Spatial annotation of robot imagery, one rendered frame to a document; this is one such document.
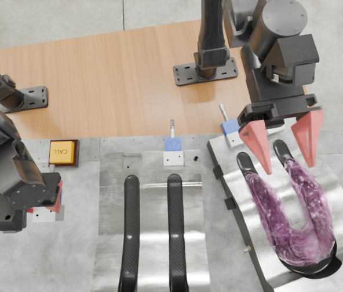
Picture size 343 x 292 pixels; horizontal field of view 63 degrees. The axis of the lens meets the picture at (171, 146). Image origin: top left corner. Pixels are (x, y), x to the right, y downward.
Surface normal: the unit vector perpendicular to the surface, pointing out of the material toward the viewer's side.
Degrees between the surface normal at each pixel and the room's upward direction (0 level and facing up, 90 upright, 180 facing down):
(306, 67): 37
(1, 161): 23
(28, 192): 67
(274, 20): 2
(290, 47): 2
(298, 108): 2
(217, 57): 60
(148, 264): 28
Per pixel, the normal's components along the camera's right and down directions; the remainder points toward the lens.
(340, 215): 0.08, -0.01
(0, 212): -0.01, -0.68
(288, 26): 0.00, -0.23
